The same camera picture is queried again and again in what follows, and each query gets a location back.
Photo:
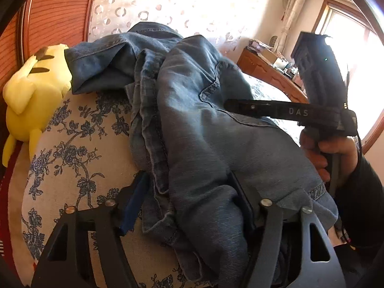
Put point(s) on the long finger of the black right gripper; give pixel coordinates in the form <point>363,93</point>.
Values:
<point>273,109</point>

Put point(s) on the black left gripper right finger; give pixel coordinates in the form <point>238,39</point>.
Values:
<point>287,248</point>

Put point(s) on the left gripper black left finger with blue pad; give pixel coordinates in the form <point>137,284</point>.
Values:
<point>67,260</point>

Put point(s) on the blue denim jeans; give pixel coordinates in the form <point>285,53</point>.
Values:
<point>181,132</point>

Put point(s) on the dark sleeved right forearm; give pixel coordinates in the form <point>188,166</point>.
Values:
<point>360,204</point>

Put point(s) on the person's right hand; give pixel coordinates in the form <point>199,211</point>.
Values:
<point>320,152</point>

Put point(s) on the wooden framed window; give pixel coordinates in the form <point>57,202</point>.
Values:
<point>359,52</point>

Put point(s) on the cardboard box on sideboard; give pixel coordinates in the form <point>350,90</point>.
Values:
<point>274,59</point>

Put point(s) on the long wooden sideboard cabinet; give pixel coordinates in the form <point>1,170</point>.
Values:
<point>252,65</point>

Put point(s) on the bed with blue floral sheet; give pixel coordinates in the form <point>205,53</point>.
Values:
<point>82,159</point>

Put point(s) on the beige side curtain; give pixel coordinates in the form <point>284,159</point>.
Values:
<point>291,13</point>

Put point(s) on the sheer circle-pattern curtain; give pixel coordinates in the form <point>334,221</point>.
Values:
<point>228,24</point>

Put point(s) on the yellow Pikachu plush toy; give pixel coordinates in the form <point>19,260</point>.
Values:
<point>32,95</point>

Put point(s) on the wooden slatted wardrobe door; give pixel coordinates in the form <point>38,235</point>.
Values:
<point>28,25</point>

